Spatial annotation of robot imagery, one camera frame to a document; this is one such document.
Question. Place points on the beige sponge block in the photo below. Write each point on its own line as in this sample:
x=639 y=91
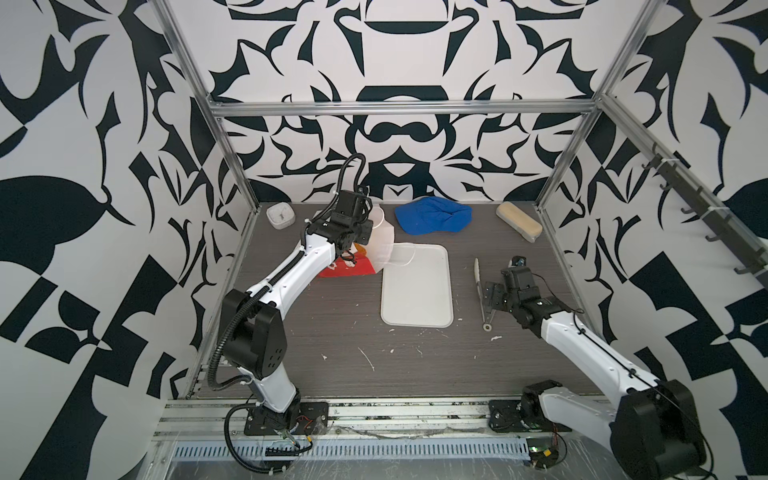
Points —
x=525 y=225

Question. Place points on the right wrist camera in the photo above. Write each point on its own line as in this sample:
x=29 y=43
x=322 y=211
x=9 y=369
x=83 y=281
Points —
x=518 y=262

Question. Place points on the blue cloth cap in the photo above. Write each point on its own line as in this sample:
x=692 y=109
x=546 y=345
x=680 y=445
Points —
x=433 y=214

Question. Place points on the white slotted cable duct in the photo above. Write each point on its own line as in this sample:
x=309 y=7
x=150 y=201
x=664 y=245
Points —
x=515 y=449

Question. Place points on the black wall hook rail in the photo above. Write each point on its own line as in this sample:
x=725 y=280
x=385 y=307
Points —
x=700 y=203

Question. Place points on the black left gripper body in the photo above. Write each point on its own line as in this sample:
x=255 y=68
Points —
x=361 y=231

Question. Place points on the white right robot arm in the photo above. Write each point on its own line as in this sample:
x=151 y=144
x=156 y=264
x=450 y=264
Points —
x=650 y=425

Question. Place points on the white red paper bag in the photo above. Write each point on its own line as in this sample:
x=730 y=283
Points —
x=380 y=252

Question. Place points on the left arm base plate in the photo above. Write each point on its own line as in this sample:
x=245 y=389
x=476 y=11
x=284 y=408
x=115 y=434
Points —
x=300 y=418

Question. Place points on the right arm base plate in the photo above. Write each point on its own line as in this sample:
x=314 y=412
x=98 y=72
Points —
x=507 y=416

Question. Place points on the green circuit board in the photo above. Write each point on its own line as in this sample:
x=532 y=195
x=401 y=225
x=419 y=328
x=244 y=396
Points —
x=543 y=453

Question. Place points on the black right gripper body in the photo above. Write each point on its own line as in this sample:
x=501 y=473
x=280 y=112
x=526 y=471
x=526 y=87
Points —
x=500 y=298

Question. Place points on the white plastic tray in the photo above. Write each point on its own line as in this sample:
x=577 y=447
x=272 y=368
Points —
x=416 y=287

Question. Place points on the white square analog clock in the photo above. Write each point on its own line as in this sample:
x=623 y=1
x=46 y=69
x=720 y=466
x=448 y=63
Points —
x=281 y=215

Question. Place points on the metal white-tipped tongs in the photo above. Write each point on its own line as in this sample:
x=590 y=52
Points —
x=487 y=315

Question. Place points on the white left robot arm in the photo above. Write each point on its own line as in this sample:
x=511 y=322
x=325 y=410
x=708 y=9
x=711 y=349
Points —
x=251 y=343

